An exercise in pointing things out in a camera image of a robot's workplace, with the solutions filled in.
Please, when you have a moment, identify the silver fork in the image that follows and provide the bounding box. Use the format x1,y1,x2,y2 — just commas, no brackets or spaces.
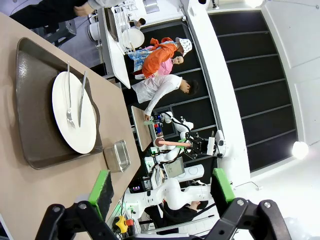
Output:
65,61,76,130

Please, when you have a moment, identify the bald mannequin in pink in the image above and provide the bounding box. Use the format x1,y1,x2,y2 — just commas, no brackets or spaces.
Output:
134,56,186,81

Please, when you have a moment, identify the person in white shirt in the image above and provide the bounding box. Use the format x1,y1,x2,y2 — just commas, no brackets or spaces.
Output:
131,74,200,122

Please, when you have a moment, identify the seated operator in black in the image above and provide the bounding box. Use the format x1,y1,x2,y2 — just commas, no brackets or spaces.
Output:
144,199,210,227

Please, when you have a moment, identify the person's right forearm grey sleeve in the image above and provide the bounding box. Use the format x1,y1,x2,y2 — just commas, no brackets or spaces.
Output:
87,0,121,10

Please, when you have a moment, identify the person in grey hoodie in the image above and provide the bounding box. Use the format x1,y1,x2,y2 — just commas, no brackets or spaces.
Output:
9,0,121,30

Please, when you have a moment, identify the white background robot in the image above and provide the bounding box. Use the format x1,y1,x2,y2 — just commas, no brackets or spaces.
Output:
159,111,195,133

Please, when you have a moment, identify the person's right hand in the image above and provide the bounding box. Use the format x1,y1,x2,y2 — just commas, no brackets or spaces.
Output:
74,3,97,18

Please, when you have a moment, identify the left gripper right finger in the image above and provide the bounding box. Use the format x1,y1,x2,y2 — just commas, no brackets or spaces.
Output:
204,167,293,240

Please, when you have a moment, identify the white round plate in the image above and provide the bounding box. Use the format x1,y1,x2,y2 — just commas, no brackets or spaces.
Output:
51,71,98,155
121,28,146,50

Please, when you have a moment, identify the dark round stool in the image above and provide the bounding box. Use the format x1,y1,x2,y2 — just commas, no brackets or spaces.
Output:
32,19,77,47

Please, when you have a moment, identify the mannequin in orange jacket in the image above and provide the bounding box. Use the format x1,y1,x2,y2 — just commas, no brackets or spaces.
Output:
127,36,193,78

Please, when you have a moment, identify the pink lint roller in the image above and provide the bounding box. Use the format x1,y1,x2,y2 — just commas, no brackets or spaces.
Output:
154,136,191,149

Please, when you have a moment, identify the white side table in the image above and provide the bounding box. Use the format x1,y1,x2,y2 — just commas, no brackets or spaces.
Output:
97,6,133,90

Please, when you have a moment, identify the dark brown serving tray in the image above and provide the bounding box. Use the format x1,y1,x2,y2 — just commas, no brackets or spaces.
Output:
104,7,120,43
15,36,104,171

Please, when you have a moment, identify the brown background table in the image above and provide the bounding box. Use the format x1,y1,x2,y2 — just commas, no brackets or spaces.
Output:
131,105,153,152

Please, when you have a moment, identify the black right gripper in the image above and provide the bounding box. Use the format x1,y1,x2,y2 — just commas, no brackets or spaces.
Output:
178,133,210,160

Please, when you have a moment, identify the tilted computer monitor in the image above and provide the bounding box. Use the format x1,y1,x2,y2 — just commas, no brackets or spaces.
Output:
162,156,186,179

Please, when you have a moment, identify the white wire dish rack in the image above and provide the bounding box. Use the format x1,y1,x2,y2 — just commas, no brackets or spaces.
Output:
111,0,146,55

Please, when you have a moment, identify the silver table knife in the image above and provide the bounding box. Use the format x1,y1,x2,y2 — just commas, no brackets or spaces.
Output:
77,70,87,128

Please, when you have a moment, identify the yellow red emergency stop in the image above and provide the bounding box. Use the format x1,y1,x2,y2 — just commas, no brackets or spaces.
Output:
112,215,135,234

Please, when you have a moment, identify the bright round lamp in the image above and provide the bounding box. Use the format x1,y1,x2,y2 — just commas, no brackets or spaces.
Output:
291,141,310,160

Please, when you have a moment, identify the rectangular steel container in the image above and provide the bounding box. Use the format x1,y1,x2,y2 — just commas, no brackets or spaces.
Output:
103,139,132,174

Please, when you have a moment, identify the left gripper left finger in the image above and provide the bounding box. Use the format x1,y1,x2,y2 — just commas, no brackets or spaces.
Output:
34,169,118,240

